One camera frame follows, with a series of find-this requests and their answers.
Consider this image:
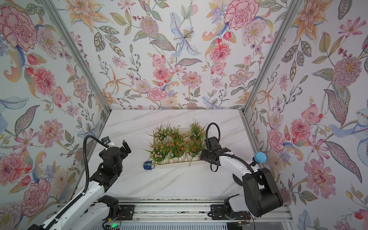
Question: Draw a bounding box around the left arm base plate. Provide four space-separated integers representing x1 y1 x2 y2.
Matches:
103 204 135 221

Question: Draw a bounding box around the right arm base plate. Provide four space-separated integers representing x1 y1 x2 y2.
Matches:
208 194 251 221

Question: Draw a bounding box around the potted plant red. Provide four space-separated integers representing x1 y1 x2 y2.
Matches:
185 139 205 161
169 139 186 163

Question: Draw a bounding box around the potted plant pink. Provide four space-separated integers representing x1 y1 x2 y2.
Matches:
145 141 173 164

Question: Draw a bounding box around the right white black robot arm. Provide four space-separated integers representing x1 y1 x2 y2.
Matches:
200 123 284 219

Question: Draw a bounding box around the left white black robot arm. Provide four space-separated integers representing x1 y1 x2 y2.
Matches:
28 135 131 230

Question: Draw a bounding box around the cream plastic storage box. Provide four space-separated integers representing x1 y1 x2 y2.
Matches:
155 127 206 168

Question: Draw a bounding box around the aluminium rail frame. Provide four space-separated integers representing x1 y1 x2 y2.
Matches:
47 196 297 230

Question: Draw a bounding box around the small blue object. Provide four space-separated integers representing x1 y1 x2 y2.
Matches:
143 161 155 171

